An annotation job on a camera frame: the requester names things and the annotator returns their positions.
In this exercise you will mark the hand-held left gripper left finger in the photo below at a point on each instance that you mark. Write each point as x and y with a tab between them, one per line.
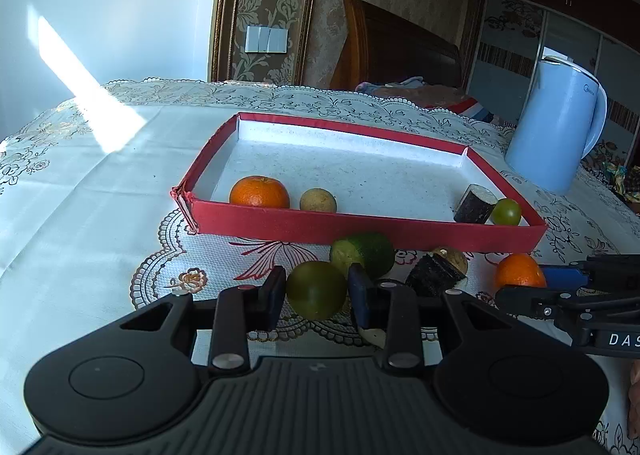
276	297

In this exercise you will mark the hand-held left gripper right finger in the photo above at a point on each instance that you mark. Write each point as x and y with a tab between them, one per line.
357	295

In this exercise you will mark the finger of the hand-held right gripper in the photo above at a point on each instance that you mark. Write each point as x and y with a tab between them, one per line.
562	276
525	302

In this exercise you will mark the orange mandarin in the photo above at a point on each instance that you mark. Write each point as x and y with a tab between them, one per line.
517	272
260	192

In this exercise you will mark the green round fruit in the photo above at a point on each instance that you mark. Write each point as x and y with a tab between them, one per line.
506	212
315	290

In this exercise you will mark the green cucumber piece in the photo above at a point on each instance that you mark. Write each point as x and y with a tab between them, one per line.
370	252

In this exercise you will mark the dark water chestnut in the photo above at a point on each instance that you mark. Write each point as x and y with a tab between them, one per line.
374	336

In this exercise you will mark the dark sugarcane piece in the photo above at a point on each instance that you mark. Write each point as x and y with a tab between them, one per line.
472	205
427	277

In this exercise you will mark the tan longan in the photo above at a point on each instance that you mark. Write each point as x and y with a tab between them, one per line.
456	262
318	200

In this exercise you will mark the red cardboard tray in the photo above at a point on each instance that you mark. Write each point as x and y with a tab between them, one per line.
375	170

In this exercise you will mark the person's right forearm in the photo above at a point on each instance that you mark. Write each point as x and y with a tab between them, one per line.
635	395

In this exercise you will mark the dark patterned cloth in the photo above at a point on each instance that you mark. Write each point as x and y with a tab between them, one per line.
617	175

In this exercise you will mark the light blue electric kettle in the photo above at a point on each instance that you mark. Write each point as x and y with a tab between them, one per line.
550	135

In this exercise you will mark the red white blue striped cloth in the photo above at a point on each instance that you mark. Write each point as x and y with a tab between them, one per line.
470	110

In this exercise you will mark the pinkish brown blanket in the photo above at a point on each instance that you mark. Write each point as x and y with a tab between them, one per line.
415	92

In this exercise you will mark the sliding door wardrobe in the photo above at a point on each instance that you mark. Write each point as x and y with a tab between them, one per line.
510	45

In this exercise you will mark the white wall light switch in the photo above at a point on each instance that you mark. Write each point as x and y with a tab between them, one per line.
266	39

